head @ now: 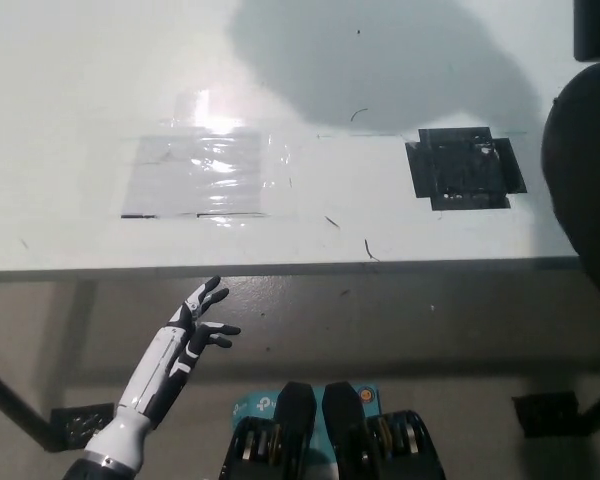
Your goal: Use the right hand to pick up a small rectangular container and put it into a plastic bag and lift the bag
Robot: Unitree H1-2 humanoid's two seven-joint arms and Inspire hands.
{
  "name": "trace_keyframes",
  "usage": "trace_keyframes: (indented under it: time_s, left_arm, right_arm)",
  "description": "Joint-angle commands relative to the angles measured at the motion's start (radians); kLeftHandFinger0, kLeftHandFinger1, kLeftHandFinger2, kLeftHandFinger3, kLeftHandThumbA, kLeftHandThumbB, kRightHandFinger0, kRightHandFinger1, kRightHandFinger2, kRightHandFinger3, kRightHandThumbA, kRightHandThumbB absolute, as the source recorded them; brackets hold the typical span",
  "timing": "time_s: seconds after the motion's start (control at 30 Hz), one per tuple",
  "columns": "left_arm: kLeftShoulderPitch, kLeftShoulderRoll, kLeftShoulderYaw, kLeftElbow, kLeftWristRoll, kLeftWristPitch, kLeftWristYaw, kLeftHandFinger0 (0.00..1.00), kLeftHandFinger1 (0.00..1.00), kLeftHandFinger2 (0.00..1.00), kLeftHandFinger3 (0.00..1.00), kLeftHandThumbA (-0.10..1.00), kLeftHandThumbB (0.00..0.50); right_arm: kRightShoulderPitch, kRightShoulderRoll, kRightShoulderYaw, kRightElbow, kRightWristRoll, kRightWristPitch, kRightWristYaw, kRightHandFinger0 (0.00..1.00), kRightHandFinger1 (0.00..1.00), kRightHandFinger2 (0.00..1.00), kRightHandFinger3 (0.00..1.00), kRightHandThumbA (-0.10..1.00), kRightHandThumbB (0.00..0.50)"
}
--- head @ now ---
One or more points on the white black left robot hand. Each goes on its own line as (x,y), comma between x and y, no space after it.
(190,327)

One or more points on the teal printed box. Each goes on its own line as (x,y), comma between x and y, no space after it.
(252,405)

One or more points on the short black tape strip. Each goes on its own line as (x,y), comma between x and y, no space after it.
(139,216)

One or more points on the black floor tape patch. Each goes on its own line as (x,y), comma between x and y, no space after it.
(80,427)
(545,415)

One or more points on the thin black thread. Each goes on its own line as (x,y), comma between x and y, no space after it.
(368,248)
(332,222)
(356,116)

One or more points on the black tape patch on table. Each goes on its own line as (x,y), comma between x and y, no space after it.
(460,170)

